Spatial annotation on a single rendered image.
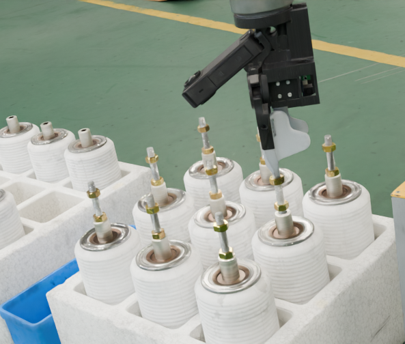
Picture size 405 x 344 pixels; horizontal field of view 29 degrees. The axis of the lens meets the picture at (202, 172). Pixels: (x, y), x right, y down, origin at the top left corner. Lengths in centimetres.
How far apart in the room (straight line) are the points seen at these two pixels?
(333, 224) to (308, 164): 74
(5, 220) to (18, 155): 32
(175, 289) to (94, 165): 49
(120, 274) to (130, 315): 7
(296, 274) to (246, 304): 11
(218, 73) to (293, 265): 27
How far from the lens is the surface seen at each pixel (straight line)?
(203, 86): 94
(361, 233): 112
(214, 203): 110
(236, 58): 93
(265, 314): 97
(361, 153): 185
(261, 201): 116
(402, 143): 188
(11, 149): 164
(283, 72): 92
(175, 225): 116
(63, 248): 140
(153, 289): 102
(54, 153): 155
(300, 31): 93
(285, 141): 96
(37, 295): 135
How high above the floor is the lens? 76
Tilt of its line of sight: 24 degrees down
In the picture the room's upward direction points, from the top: 12 degrees counter-clockwise
